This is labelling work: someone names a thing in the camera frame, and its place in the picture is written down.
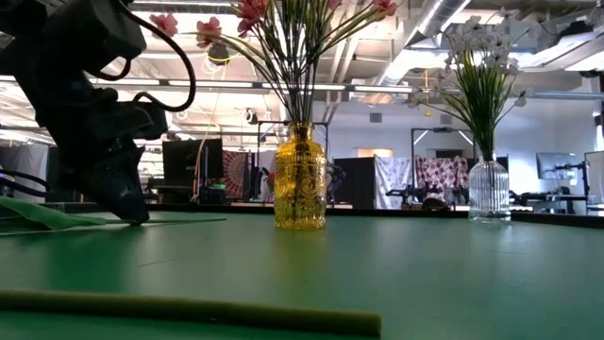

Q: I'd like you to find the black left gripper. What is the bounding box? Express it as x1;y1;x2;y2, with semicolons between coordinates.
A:
18;70;152;226

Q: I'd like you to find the red artificial tulip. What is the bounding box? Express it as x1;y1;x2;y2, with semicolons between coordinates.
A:
0;195;227;233
0;288;382;339

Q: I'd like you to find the pink artificial flower spray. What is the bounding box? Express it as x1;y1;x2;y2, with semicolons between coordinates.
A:
149;0;312;125
235;0;400;125

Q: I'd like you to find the white artificial flower spray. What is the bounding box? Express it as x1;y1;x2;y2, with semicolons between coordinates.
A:
408;13;529;162
443;7;537;162

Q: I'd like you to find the yellow glass vase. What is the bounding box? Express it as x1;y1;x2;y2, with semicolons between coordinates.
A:
273;121;327;231

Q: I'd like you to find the clear ribbed glass vase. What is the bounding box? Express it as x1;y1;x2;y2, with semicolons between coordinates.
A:
467;151;512;224

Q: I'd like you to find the black computer monitor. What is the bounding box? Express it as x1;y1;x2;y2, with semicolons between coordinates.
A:
162;138;225;185

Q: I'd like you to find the orange mandala tapestry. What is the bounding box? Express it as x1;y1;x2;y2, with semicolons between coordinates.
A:
223;149;251;199

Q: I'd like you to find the long ceiling light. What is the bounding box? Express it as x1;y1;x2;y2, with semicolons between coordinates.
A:
89;78;416;94

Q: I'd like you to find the black partition panel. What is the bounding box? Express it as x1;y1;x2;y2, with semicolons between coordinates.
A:
333;157;377;210

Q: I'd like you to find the white patterned cloth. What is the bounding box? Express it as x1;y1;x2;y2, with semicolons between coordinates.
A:
375;156;413;210

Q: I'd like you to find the green table mat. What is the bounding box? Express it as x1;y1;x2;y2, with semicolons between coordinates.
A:
0;210;604;340

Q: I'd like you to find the pink patterned cloth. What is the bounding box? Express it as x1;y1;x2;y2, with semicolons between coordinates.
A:
414;155;469;202

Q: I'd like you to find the black background desk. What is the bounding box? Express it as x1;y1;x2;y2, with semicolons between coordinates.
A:
509;191;591;214

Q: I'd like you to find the grey computer monitor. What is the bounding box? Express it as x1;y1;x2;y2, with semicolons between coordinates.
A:
536;151;580;181

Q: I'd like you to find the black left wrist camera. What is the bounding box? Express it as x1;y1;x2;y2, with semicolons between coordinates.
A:
110;101;170;143

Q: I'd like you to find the yellow hanging cable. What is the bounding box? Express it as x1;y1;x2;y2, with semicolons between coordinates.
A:
191;46;230;199

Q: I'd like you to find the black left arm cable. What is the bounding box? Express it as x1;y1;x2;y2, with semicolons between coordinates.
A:
87;0;197;114

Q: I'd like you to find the black aluminium table frame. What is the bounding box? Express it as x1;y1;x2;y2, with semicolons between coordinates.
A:
0;201;604;230

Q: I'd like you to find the silver ventilation duct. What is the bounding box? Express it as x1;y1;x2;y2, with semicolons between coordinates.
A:
372;0;473;94

